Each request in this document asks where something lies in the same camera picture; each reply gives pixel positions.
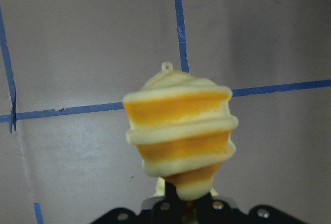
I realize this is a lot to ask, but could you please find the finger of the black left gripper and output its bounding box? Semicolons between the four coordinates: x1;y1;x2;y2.
92;182;185;223

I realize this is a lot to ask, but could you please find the yellow sliced bread loaf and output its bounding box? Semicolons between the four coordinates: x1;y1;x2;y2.
123;62;238;201

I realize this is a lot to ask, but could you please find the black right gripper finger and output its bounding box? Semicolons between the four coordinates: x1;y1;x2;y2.
198;193;304;223

